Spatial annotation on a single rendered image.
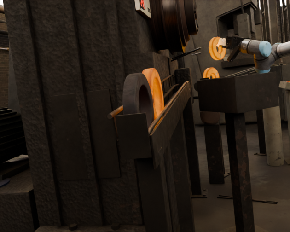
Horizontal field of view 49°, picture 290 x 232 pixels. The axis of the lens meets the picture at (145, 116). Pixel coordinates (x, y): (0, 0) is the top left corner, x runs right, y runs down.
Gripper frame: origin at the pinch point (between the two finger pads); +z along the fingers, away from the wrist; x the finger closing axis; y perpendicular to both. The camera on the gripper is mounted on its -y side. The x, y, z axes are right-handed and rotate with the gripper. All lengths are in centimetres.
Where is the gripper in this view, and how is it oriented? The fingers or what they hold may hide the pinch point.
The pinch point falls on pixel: (217, 45)
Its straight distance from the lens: 230.9
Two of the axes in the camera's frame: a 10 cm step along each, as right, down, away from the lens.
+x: -7.3, 1.6, -6.6
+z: -6.8, -2.7, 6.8
